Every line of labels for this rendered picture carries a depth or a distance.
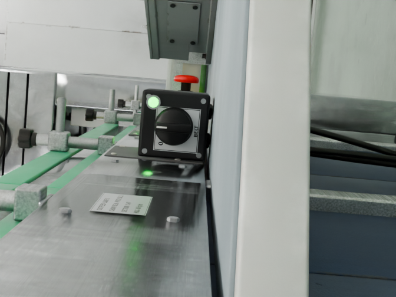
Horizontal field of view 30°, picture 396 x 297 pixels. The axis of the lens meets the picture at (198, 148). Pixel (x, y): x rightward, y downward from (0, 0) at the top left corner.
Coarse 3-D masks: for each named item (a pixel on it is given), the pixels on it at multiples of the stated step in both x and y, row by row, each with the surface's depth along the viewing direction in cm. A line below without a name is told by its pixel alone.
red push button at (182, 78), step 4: (176, 76) 117; (180, 76) 116; (184, 76) 116; (188, 76) 116; (192, 76) 117; (176, 80) 117; (180, 80) 116; (184, 80) 116; (188, 80) 116; (192, 80) 116; (196, 80) 117; (184, 84) 117; (188, 84) 117; (184, 88) 117; (188, 88) 117
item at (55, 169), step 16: (96, 128) 143; (112, 128) 147; (128, 128) 149; (32, 160) 90; (48, 160) 91; (64, 160) 94; (80, 160) 96; (16, 176) 76; (32, 176) 77; (48, 176) 80; (64, 176) 79; (48, 192) 69; (0, 224) 54; (16, 224) 54
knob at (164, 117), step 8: (168, 112) 84; (176, 112) 84; (184, 112) 86; (160, 120) 84; (168, 120) 84; (176, 120) 84; (184, 120) 84; (160, 128) 83; (168, 128) 83; (176, 128) 83; (184, 128) 83; (192, 128) 86; (160, 136) 85; (168, 136) 85; (176, 136) 85; (184, 136) 85; (168, 144) 86; (176, 144) 86
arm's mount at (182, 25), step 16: (144, 0) 127; (160, 0) 127; (176, 0) 126; (192, 0) 126; (208, 0) 126; (160, 16) 131; (176, 16) 130; (192, 16) 130; (208, 16) 130; (160, 32) 135; (176, 32) 134; (192, 32) 134; (208, 32) 134; (160, 48) 140; (176, 48) 140; (192, 48) 139; (208, 48) 139
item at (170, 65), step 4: (168, 60) 163; (172, 60) 164; (168, 64) 163; (172, 64) 164; (168, 68) 163; (172, 68) 164; (168, 72) 163; (172, 72) 164; (168, 76) 163; (172, 76) 164; (168, 80) 164; (172, 80) 164; (168, 84) 164; (168, 88) 164
